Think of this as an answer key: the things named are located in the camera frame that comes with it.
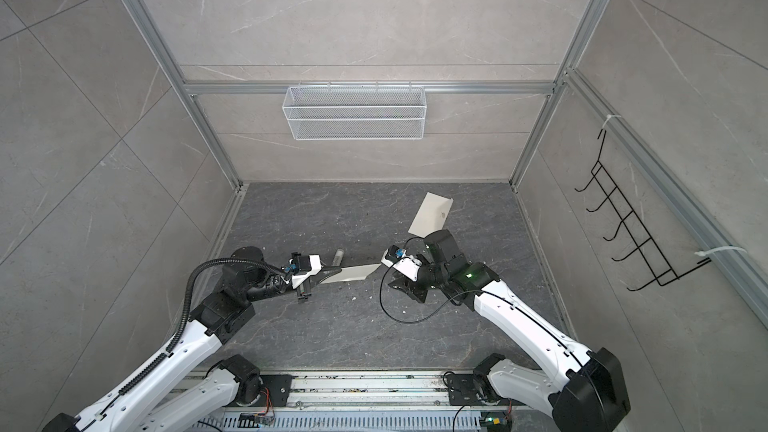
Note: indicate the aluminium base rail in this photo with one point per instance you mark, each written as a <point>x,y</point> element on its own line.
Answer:
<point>414,400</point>

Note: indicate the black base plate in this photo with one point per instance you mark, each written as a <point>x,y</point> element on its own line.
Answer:
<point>468,389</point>
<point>270,388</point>

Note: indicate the aluminium frame profiles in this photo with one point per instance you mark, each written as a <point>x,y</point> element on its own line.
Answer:
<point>738,268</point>

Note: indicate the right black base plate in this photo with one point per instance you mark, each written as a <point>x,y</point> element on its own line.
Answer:
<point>468,389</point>

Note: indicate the black wire hook rack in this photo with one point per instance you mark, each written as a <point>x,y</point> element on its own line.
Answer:
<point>630,224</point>

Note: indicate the white wire mesh basket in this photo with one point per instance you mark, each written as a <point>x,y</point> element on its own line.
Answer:
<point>337,113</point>

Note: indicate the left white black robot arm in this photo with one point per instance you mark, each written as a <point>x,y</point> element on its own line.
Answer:
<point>218,302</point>

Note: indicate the white cable tie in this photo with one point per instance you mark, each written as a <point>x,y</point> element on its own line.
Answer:
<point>719,249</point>

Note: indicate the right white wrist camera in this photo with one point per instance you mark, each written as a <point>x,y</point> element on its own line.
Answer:
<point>397,258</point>

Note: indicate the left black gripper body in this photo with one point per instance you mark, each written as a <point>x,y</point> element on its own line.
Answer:
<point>276,285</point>

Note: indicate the tan letter paper sheet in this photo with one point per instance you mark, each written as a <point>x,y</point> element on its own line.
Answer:
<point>356,273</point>

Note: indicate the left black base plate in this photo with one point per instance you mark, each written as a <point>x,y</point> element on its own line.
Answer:
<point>270,388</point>

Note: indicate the cream paper envelope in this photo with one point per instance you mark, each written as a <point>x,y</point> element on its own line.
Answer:
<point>431,215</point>

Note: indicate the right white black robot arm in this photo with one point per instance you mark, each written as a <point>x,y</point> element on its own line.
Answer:
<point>580,389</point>

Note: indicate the white glue stick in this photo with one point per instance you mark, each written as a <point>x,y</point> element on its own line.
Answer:
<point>338,258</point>

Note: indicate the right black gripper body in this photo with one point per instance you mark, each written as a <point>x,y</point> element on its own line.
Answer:
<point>428,277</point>

